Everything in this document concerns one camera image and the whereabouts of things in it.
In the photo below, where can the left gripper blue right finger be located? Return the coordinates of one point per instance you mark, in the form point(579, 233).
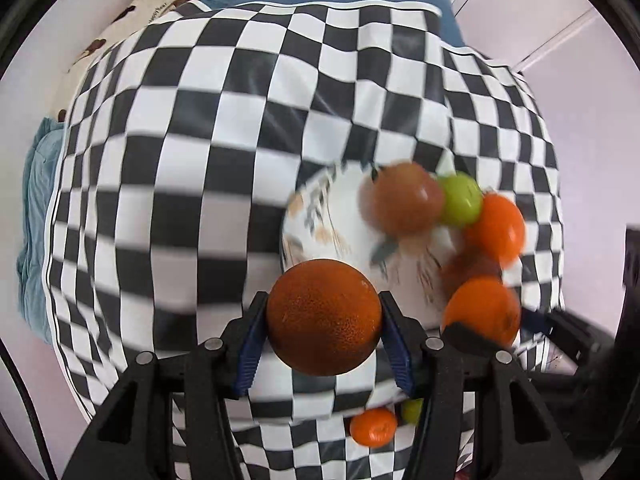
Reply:
point(395, 346)

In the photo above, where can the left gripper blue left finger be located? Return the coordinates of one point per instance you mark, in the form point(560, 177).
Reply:
point(253, 334)

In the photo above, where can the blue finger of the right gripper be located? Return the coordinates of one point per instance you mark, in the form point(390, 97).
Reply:
point(534, 322)

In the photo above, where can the orange mandarin with stem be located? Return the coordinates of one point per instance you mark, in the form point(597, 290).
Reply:
point(485, 306)

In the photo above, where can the green apple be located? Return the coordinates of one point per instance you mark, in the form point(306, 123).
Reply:
point(411, 411)
point(463, 200)

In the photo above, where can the dark red apple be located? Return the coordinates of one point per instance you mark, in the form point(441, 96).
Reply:
point(465, 266)

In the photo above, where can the yellow red apple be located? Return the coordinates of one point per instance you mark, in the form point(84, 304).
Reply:
point(400, 200)

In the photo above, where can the large orange on plate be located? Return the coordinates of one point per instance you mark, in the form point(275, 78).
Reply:
point(499, 232)

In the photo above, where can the floral ceramic oval plate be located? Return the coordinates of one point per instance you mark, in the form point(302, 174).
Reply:
point(324, 221)

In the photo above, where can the green apple on plate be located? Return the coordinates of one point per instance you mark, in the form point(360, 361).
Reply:
point(463, 200)

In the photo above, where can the black white checkered cloth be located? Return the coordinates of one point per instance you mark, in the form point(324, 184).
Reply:
point(184, 145)

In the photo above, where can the bear print pillow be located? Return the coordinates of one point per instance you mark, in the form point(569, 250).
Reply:
point(131, 18)

